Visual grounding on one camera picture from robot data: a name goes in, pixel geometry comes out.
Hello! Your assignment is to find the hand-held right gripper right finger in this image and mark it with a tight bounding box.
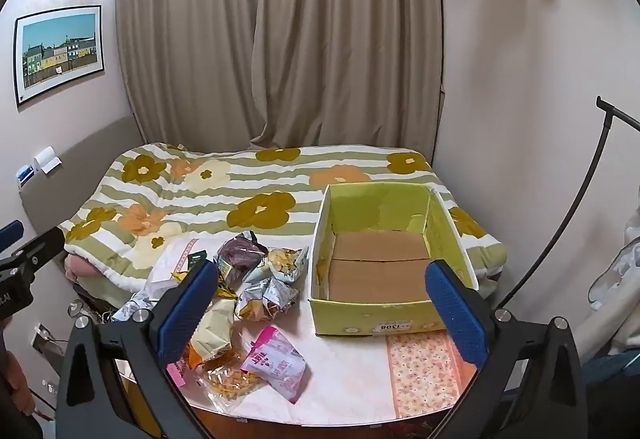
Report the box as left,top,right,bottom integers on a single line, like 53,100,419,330
424,259,586,439

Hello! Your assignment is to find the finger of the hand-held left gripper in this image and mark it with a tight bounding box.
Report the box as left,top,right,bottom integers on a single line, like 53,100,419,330
0,226,67,277
0,220,25,251

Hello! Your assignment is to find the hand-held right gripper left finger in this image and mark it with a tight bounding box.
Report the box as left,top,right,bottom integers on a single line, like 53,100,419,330
55,259,236,439

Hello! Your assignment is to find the gold snack packet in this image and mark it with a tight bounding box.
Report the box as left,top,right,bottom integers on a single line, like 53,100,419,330
172,269,239,304

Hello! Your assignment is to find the purple snack packet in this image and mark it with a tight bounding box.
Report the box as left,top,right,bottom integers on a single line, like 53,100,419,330
215,231,269,283

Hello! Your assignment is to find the yellow-green bear snack bag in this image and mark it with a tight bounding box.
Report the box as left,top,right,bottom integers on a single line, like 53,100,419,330
307,182,480,336

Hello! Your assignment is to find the clear bag of orange snacks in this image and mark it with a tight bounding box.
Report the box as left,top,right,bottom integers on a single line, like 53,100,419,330
200,354,262,401

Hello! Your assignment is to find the person's left hand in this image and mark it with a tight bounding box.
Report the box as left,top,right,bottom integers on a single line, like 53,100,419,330
0,348,37,416

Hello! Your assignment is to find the pale yellow chips packet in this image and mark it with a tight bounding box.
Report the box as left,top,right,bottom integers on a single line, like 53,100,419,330
187,301,236,368

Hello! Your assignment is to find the pink pillow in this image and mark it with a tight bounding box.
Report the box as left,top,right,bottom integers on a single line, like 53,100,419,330
64,253,109,286

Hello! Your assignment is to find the silver snack packet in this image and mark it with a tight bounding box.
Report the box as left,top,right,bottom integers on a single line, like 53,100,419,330
111,289,166,323

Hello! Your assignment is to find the pink floral cloth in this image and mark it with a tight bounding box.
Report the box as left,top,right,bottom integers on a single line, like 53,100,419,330
385,333,479,420

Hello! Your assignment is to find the light blue chips packet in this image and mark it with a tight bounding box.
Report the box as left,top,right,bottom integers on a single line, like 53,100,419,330
248,246,310,286
235,276,300,321

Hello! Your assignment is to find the white paper roll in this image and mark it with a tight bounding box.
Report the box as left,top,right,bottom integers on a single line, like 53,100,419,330
32,146,62,175

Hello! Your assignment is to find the pink snack packet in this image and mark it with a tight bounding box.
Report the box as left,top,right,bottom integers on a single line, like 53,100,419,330
241,325,306,404

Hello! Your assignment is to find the floral striped blanket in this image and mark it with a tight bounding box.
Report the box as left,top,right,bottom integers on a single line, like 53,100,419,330
62,142,509,296

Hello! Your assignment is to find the white tablecloth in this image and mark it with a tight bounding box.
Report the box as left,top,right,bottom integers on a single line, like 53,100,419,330
145,238,482,426

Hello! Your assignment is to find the round wooden table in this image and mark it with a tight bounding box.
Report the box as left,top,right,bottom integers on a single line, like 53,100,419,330
115,359,451,439

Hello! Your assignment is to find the white plush cloth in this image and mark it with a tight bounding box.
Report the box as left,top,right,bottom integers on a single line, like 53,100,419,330
589,224,640,356

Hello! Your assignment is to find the blue cloth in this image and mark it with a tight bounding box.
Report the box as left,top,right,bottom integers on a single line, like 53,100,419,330
580,351,640,392

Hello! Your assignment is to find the black curved pole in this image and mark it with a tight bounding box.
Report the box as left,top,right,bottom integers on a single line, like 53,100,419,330
497,95,640,311

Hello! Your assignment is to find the beige curtain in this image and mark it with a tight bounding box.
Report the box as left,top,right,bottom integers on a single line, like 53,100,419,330
116,0,446,154

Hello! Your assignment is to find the metal bracket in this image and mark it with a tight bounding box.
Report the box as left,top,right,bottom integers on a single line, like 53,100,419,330
32,323,67,356

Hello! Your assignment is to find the wall poster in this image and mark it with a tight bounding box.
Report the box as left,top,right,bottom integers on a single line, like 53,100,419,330
13,5,106,109

